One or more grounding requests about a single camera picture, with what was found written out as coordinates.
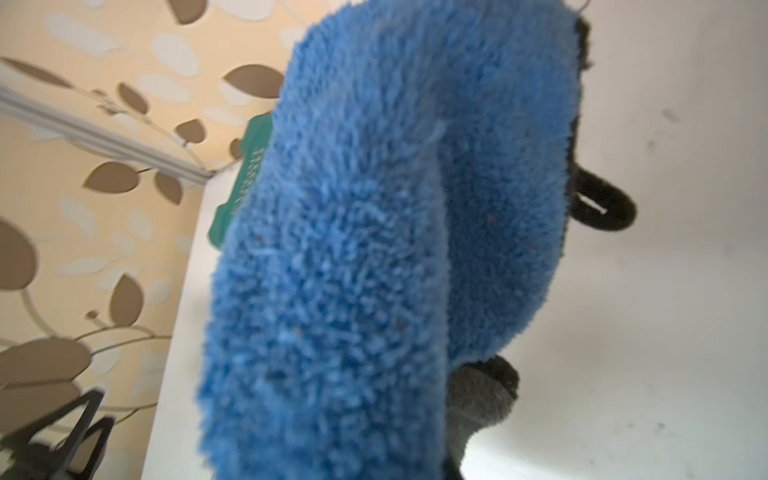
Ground blue microfiber rag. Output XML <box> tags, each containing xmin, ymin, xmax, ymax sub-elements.
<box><xmin>196</xmin><ymin>0</ymin><xmax>638</xmax><ymax>480</ymax></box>

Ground green plastic tool case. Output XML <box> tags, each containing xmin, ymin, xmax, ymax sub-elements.
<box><xmin>208</xmin><ymin>112</ymin><xmax>273</xmax><ymax>249</ymax></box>

